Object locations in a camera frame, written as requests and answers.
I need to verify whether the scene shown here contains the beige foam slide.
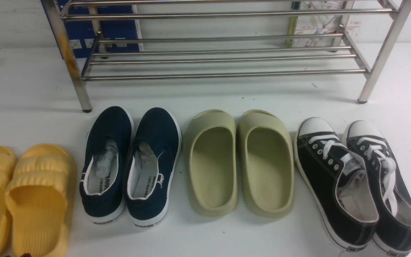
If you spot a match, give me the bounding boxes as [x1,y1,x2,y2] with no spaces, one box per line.
[238,109,295,218]
[183,109,238,217]

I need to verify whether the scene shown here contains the right navy canvas shoe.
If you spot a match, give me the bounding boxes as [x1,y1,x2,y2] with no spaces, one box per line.
[123,107,182,229]

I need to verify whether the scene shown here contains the navy canvas shoe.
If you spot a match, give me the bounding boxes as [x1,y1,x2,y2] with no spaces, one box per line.
[123,107,182,229]
[79,106,135,225]

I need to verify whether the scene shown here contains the left navy canvas shoe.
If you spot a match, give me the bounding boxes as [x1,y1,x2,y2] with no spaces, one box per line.
[79,106,135,225]

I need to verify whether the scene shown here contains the white printed box behind rack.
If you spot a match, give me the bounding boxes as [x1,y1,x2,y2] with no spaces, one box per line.
[286,0,364,49]

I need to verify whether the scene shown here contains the blue box behind rack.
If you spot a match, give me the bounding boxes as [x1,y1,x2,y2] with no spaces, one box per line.
[41,0,144,60]

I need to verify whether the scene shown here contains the left black canvas sneaker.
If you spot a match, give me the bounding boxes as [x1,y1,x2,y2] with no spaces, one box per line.
[294,117,379,252]

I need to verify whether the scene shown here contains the black canvas sneaker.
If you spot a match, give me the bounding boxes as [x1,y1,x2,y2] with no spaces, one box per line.
[294,117,379,252]
[344,120,411,257]

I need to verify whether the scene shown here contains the right yellow foam slipper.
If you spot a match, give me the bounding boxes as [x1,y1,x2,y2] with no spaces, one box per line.
[5,143,77,257]

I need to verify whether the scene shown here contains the right black canvas sneaker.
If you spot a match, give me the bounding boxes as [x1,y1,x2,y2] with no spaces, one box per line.
[344,120,411,257]

